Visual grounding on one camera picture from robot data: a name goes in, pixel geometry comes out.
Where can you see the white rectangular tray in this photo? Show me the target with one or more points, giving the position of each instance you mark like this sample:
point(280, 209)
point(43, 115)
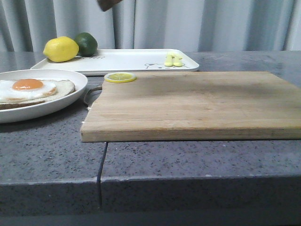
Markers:
point(120, 60)

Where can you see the green lime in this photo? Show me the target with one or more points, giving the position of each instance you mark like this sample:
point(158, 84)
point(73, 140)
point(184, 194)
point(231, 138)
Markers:
point(87, 44)

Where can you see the white round plate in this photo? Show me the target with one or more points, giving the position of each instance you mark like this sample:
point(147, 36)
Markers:
point(34, 111)

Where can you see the yellow lemon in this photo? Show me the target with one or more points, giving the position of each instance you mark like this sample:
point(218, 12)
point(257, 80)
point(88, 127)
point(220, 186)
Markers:
point(61, 49)

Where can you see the lemon slice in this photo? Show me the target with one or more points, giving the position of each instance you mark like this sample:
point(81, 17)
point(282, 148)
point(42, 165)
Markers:
point(120, 77)

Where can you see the metal cutting board handle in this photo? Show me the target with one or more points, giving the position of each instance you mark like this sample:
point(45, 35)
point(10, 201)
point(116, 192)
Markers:
point(87, 95)

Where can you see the wooden cutting board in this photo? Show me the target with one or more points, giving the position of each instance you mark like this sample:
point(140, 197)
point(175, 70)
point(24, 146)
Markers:
point(195, 106)

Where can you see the bread slice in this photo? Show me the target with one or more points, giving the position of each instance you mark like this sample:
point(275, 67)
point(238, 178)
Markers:
point(64, 88)
point(107, 4)

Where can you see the grey curtain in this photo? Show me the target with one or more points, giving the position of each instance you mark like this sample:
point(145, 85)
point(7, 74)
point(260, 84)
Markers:
point(187, 25)

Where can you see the fried egg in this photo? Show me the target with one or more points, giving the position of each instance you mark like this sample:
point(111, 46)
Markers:
point(25, 89)

